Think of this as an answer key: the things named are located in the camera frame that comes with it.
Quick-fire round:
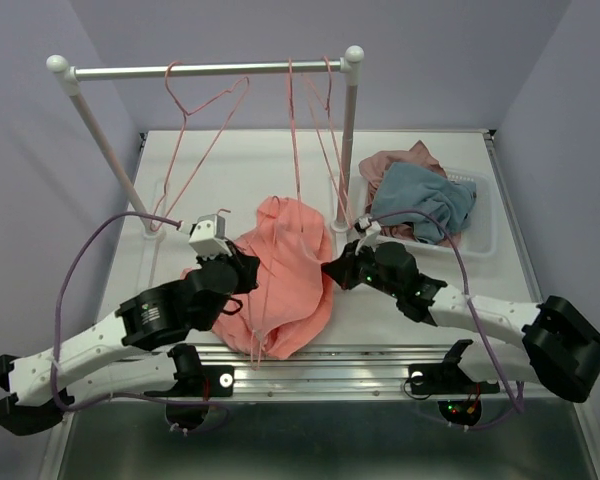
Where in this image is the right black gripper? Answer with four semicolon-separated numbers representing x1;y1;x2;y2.
320;238;401;298

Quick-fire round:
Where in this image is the purple cable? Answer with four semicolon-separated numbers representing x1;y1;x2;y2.
367;209;526;434
51;212;231;436

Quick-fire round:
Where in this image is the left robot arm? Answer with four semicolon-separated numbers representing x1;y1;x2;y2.
0;252;260;436

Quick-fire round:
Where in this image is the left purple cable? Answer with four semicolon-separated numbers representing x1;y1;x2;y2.
51;212;231;436

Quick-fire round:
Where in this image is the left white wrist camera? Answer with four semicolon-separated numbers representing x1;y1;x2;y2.
188;214;230;259

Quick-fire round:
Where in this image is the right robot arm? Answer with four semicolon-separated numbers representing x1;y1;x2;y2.
322;241;600;403

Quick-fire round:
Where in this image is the coral pink skirt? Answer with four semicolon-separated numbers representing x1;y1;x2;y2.
179;196;336;360

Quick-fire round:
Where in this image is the dusty pink ruffled skirt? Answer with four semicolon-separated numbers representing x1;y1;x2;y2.
359;141;449;246

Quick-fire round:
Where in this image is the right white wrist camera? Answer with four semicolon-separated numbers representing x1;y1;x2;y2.
353;214;381;254

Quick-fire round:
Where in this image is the pink wire hanger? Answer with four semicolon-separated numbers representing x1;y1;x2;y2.
302;55;356;226
217;197;311;371
150;60;251;232
286;58;304;233

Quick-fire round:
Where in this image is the blue denim skirt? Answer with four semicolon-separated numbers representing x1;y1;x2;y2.
370;163;477;245

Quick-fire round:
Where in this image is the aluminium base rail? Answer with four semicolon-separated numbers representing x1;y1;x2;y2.
59;344;591;401

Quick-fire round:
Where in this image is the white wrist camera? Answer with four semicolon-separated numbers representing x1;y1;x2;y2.
353;214;381;254
188;214;230;259

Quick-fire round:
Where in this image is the white plastic basket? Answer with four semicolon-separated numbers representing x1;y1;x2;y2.
349;168;498;259

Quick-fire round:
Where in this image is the white clothes rack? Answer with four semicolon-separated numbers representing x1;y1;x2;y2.
46;45;365;236

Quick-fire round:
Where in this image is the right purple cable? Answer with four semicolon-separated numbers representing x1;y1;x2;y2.
367;209;526;434

